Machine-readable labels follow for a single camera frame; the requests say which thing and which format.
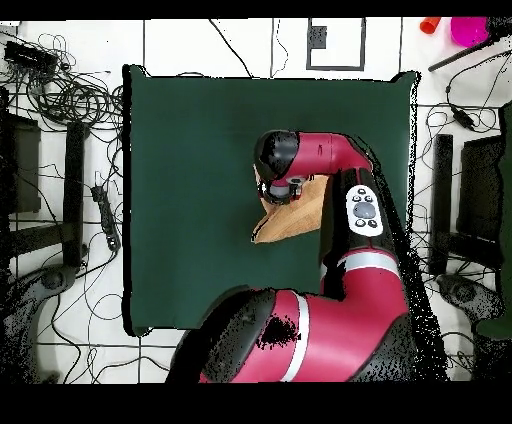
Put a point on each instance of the orange terry towel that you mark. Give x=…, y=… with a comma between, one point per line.
x=296, y=220

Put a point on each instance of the magenta plastic bowl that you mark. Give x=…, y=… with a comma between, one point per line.
x=468, y=31

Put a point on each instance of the black stand base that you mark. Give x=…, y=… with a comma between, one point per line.
x=52, y=280
x=464, y=294

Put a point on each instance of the orange plastic cup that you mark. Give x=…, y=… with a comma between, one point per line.
x=430, y=25

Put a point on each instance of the grey square frame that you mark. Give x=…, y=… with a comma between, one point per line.
x=308, y=60

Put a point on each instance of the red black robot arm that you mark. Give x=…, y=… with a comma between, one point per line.
x=352, y=312

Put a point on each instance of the black tripod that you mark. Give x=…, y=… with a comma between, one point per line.
x=456, y=57

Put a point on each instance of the black electronics box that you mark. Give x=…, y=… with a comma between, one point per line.
x=28, y=58

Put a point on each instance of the dark green table cloth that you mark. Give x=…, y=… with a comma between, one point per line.
x=180, y=260

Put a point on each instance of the black power adapter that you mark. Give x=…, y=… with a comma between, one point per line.
x=464, y=117

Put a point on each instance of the black power strip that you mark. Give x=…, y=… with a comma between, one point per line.
x=106, y=218

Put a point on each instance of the dark grey square patch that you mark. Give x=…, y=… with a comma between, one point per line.
x=318, y=38

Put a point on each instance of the dark box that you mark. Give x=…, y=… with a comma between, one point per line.
x=24, y=164
x=480, y=188

